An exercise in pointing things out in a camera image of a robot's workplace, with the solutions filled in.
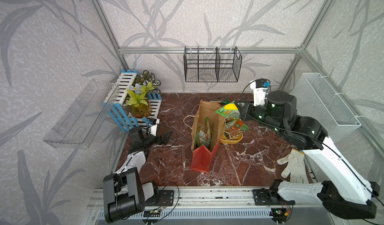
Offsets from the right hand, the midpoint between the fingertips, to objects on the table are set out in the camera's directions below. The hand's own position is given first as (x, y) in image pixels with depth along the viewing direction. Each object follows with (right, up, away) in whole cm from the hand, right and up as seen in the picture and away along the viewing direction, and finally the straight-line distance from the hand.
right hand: (235, 101), depth 58 cm
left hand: (-35, -15, +28) cm, 47 cm away
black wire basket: (-6, +27, +48) cm, 56 cm away
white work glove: (+40, -37, +25) cm, 60 cm away
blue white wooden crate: (-59, -1, +19) cm, 62 cm away
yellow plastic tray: (+6, -21, +31) cm, 38 cm away
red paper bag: (-13, -27, +16) cm, 34 cm away
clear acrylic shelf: (-70, -11, +10) cm, 71 cm away
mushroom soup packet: (-12, -21, +34) cm, 42 cm away
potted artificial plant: (-51, +6, +30) cm, 60 cm away
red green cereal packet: (+9, -15, +39) cm, 43 cm away
